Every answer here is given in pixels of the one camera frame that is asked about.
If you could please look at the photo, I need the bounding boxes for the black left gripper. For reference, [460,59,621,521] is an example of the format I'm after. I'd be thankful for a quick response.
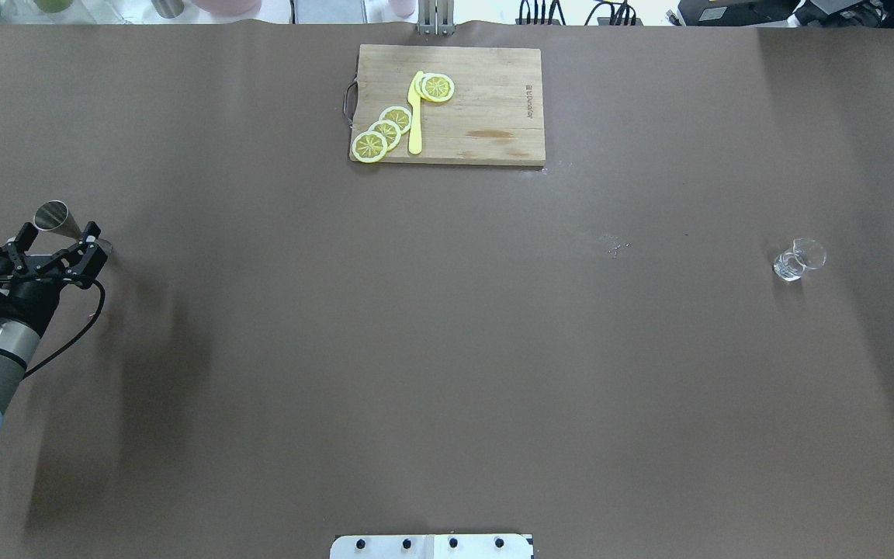
[0,222,109,327]

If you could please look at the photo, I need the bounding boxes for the steel double jigger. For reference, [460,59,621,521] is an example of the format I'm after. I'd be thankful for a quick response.
[34,200,114,257]

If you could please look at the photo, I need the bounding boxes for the small clear glass cup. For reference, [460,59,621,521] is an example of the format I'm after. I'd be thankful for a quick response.
[772,238,829,283]

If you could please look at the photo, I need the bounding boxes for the pink cup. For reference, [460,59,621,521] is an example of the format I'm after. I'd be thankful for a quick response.
[387,0,418,19]

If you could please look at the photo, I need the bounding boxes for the pink bowl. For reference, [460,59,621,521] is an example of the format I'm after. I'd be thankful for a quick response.
[192,0,262,16]

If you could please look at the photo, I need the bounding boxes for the lemon slice middle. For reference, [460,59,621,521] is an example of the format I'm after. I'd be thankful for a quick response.
[368,118,402,152]

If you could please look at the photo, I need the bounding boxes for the lemon slice upper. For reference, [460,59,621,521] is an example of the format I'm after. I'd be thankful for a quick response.
[379,106,413,134]

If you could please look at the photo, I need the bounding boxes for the yellow plastic knife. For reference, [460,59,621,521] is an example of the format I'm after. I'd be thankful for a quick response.
[407,70,424,155]

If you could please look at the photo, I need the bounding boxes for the lemon slice on knife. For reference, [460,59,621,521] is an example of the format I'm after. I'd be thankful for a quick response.
[413,73,456,103]

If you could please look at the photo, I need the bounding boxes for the wooden cutting board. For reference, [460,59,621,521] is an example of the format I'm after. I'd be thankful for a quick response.
[351,43,546,168]

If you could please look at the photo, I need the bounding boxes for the black power adapter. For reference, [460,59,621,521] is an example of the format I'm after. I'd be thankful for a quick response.
[674,1,799,27]

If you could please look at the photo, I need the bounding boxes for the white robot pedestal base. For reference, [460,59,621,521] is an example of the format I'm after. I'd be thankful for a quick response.
[329,533,535,558]

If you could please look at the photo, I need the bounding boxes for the aluminium frame post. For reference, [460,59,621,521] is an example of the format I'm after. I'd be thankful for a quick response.
[416,0,456,36]

